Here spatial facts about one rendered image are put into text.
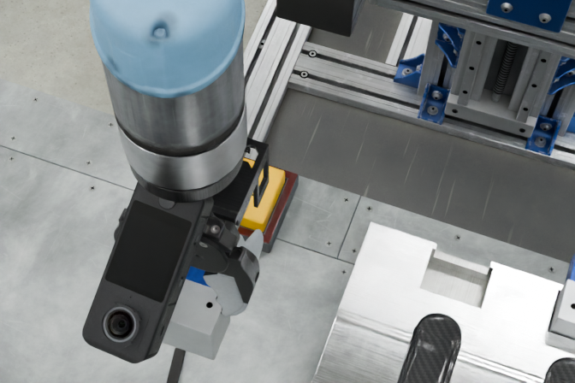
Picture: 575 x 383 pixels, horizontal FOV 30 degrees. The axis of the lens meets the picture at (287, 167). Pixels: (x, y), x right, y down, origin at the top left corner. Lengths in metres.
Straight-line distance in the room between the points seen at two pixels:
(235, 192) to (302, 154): 1.04
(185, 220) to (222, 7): 0.18
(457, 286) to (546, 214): 0.82
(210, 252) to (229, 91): 0.17
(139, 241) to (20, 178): 0.41
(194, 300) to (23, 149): 0.33
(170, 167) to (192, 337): 0.24
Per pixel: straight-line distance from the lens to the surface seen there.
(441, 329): 0.89
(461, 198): 1.73
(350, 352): 0.87
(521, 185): 1.76
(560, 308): 0.88
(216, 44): 0.53
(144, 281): 0.66
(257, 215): 0.98
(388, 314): 0.88
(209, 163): 0.61
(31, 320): 1.00
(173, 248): 0.66
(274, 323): 0.97
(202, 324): 0.80
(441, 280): 0.93
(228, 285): 0.75
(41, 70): 2.14
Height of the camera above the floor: 1.70
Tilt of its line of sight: 60 degrees down
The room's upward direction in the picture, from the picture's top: 1 degrees clockwise
